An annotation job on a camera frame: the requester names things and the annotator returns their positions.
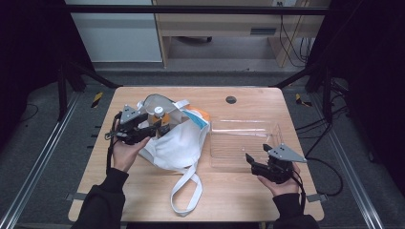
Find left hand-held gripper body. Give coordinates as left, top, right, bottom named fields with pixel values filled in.
left=104, top=104, right=151, bottom=146

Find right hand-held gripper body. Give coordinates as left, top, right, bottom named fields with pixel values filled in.
left=250, top=142, right=308, bottom=185

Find orange bottle with white cap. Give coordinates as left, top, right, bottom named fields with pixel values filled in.
left=151, top=105, right=172, bottom=138

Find clear plastic tray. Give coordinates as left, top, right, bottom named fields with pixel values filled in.
left=209, top=118, right=285, bottom=170

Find white patterned tote bag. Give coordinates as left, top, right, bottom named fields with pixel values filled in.
left=137, top=94, right=212, bottom=218

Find person's right hand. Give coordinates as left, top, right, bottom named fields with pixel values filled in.
left=257, top=161, right=302, bottom=198

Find person's left hand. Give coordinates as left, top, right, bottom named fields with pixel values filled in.
left=111, top=119, right=151, bottom=174

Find yellow black tape marker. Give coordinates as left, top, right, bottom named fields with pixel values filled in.
left=294, top=93, right=313, bottom=108
left=91, top=92, right=105, bottom=109

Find grey tape strip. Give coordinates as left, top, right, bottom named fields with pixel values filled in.
left=306, top=193, right=329, bottom=203
left=65, top=192, right=88, bottom=202

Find white cabinet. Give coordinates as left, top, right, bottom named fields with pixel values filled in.
left=64, top=0, right=163, bottom=64

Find light wooden desk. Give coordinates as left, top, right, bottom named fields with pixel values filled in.
left=152, top=0, right=332, bottom=69

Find black curtain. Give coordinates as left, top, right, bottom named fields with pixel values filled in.
left=0, top=0, right=94, bottom=151
left=307, top=0, right=405, bottom=192

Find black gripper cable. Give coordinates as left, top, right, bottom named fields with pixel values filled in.
left=104, top=111, right=124, bottom=176
left=290, top=170, right=309, bottom=213

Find aluminium floor rail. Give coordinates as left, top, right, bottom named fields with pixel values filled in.
left=0, top=92, right=81, bottom=229
left=312, top=94, right=387, bottom=229

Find black metal frame leg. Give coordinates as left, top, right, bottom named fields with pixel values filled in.
left=56, top=60, right=124, bottom=122
left=270, top=63, right=334, bottom=126

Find thin black floor cable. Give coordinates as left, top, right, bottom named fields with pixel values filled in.
left=20, top=103, right=40, bottom=124

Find black metal frame crossbar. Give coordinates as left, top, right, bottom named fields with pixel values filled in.
left=63, top=4, right=330, bottom=16

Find black cables at desk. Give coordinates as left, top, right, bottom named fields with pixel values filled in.
left=278, top=1, right=315, bottom=68

